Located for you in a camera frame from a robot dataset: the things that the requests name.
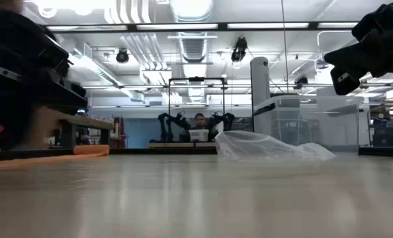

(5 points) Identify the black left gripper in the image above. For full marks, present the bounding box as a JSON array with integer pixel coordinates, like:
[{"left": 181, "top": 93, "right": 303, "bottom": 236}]
[{"left": 0, "top": 8, "right": 88, "bottom": 149}]

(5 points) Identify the orange elastic bandage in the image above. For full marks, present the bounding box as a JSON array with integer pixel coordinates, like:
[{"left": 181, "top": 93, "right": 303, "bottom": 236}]
[{"left": 0, "top": 144, "right": 110, "bottom": 171}]

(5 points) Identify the wooden workbench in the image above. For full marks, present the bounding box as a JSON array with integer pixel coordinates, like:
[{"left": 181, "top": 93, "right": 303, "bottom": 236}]
[{"left": 59, "top": 114, "right": 115, "bottom": 149}]

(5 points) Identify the black ceiling spotlight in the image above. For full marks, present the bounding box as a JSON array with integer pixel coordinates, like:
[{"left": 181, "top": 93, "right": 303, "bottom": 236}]
[
  {"left": 230, "top": 36, "right": 249, "bottom": 63},
  {"left": 294, "top": 75, "right": 309, "bottom": 90},
  {"left": 115, "top": 48, "right": 130, "bottom": 64}
]

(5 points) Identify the clear plastic storage bin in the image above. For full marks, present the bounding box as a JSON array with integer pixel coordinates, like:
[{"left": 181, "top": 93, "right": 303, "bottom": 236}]
[{"left": 251, "top": 95, "right": 365, "bottom": 153}]

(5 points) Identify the dark shelving unit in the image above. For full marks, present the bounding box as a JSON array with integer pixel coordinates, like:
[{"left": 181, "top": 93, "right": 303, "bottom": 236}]
[{"left": 368, "top": 110, "right": 393, "bottom": 148}]

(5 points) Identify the white cylindrical column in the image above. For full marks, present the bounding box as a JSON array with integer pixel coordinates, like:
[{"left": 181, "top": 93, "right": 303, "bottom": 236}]
[{"left": 249, "top": 56, "right": 271, "bottom": 107}]

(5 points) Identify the crumpled clear plastic bag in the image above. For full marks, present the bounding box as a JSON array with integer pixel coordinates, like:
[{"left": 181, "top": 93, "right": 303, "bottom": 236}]
[{"left": 214, "top": 130, "right": 336, "bottom": 163}]

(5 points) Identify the overhead light bar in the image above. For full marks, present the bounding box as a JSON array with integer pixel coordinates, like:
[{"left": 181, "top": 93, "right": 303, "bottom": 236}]
[{"left": 44, "top": 22, "right": 359, "bottom": 32}]

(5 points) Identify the person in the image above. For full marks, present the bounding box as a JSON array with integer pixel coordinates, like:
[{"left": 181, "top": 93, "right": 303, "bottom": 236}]
[{"left": 182, "top": 112, "right": 218, "bottom": 143}]

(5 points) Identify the white plastic bin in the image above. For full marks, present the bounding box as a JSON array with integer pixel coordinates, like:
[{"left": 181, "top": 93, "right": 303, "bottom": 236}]
[{"left": 188, "top": 128, "right": 210, "bottom": 143}]

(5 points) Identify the thin hanging cable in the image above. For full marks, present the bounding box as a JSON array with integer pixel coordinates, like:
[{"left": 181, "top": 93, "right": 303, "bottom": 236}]
[{"left": 281, "top": 0, "right": 289, "bottom": 93}]

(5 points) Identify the black background rig frame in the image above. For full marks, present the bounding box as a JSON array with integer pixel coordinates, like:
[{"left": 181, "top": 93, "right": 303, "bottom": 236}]
[{"left": 167, "top": 76, "right": 226, "bottom": 116}]

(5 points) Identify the silver ceiling air duct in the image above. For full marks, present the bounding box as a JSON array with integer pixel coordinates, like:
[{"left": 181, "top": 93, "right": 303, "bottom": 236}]
[{"left": 178, "top": 31, "right": 210, "bottom": 63}]

